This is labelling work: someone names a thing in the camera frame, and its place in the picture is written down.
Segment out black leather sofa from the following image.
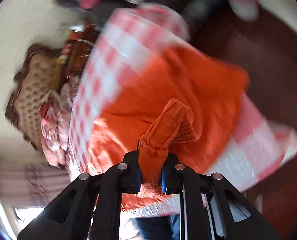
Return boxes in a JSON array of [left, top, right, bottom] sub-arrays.
[[56, 0, 226, 34]]

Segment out patterned curtain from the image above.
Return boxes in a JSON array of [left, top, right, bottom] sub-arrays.
[[0, 164, 71, 208]]

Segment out floral quilt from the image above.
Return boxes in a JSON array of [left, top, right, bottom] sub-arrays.
[[40, 77, 81, 167]]

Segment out tan tufted headboard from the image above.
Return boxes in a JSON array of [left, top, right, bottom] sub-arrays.
[[6, 44, 71, 150]]

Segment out orange pants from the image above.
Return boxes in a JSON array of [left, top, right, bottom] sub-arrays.
[[85, 47, 250, 212]]

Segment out pink fluffy slipper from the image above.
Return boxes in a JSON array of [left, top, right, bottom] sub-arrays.
[[221, 0, 260, 22]]

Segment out person's leg in blue jeans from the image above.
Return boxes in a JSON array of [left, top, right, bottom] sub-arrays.
[[135, 212, 181, 240]]

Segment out dark wooden nightstand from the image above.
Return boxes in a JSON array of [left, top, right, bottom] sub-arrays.
[[66, 24, 99, 78]]

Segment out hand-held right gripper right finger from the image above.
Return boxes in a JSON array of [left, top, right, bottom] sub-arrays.
[[161, 152, 281, 240]]

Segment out red white checked bed sheet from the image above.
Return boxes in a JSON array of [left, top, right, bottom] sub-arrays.
[[65, 4, 297, 218]]

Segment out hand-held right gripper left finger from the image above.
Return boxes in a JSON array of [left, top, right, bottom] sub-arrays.
[[17, 139, 142, 240]]

